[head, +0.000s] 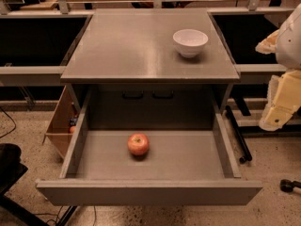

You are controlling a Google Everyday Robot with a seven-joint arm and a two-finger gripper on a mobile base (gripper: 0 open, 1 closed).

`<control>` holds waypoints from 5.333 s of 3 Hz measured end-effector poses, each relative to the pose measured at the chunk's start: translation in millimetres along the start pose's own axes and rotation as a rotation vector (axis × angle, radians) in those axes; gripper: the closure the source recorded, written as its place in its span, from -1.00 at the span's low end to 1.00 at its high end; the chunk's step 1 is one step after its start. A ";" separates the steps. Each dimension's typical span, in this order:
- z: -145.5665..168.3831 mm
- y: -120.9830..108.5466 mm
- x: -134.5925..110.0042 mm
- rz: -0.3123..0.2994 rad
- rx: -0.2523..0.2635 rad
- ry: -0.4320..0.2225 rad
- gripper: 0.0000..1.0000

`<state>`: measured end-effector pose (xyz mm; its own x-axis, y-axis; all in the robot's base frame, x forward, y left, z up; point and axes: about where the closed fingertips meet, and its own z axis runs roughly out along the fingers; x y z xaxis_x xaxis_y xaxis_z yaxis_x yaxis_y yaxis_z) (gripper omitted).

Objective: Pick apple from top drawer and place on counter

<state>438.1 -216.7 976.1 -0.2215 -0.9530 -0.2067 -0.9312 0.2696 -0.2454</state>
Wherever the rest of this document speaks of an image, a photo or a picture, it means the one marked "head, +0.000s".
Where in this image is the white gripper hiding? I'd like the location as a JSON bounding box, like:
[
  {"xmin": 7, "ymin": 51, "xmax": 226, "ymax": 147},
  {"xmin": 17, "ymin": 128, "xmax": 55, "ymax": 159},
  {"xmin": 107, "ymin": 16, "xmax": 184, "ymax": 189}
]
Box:
[{"xmin": 255, "ymin": 30, "xmax": 301, "ymax": 132}]

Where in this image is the red apple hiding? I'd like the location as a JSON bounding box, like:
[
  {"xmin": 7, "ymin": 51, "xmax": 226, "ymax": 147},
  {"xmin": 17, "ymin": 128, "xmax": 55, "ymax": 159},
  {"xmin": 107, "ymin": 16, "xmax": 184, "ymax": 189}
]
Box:
[{"xmin": 127, "ymin": 134, "xmax": 150, "ymax": 156}]

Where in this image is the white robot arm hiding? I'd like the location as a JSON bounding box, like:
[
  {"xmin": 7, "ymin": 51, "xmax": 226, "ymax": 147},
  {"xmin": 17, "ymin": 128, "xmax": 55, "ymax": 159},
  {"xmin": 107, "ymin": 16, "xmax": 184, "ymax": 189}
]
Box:
[{"xmin": 255, "ymin": 5, "xmax": 301, "ymax": 131}]

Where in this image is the open grey top drawer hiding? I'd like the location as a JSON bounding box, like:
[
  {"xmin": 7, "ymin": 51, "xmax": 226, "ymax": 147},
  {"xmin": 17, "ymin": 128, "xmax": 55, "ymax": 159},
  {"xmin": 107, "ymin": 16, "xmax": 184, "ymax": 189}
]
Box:
[{"xmin": 37, "ymin": 89, "xmax": 262, "ymax": 206}]

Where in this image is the grey cabinet counter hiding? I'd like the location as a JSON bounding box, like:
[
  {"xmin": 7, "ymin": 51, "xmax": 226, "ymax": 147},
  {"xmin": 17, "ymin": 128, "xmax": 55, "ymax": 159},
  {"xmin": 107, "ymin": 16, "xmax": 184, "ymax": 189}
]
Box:
[{"xmin": 61, "ymin": 8, "xmax": 240, "ymax": 84}]

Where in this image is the black pole on floor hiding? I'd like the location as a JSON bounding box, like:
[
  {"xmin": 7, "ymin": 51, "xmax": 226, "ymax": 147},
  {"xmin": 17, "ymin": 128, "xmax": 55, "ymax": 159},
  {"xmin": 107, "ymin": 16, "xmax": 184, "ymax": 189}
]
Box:
[{"xmin": 226, "ymin": 105, "xmax": 252, "ymax": 164}]

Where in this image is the white ceramic bowl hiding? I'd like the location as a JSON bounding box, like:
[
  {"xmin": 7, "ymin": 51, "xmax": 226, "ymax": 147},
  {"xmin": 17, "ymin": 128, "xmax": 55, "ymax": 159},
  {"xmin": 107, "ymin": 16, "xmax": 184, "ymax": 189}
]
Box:
[{"xmin": 173, "ymin": 29, "xmax": 209, "ymax": 58}]

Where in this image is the black caster wheel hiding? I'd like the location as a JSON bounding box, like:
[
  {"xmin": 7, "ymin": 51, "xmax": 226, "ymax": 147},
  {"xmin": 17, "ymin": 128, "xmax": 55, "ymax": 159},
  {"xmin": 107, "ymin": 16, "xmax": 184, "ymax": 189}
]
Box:
[{"xmin": 279, "ymin": 179, "xmax": 301, "ymax": 192}]

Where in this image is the small orange ball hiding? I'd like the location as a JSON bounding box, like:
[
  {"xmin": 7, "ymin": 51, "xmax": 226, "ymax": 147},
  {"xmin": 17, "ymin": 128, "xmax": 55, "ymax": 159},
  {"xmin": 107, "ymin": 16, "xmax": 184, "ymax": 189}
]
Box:
[{"xmin": 69, "ymin": 126, "xmax": 76, "ymax": 134}]

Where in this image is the wooden side box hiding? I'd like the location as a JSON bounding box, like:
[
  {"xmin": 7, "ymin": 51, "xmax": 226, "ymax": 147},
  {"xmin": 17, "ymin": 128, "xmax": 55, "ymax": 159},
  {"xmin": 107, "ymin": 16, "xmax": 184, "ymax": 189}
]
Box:
[{"xmin": 44, "ymin": 88, "xmax": 77, "ymax": 158}]

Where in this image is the black chair base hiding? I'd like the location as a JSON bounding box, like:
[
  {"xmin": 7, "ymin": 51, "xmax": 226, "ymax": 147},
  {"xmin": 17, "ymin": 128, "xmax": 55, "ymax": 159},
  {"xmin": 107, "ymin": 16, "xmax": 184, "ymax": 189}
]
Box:
[{"xmin": 0, "ymin": 142, "xmax": 78, "ymax": 226}]

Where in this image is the right black drawer handle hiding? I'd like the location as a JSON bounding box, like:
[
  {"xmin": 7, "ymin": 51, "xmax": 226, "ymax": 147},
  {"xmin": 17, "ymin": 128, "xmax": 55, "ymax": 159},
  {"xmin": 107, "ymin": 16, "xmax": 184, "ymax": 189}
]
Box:
[{"xmin": 151, "ymin": 90, "xmax": 174, "ymax": 100}]

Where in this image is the black drawer handle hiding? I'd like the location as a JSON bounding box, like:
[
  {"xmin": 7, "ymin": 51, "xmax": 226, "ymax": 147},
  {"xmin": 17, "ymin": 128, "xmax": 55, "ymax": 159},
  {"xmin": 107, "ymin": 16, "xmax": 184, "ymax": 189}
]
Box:
[
  {"xmin": 122, "ymin": 91, "xmax": 144, "ymax": 100},
  {"xmin": 151, "ymin": 90, "xmax": 174, "ymax": 100}
]

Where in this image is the left black drawer handle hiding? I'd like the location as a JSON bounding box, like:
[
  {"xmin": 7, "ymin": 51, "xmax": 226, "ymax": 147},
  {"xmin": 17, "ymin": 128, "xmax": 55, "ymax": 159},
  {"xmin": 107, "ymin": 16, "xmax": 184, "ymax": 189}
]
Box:
[{"xmin": 122, "ymin": 91, "xmax": 144, "ymax": 100}]

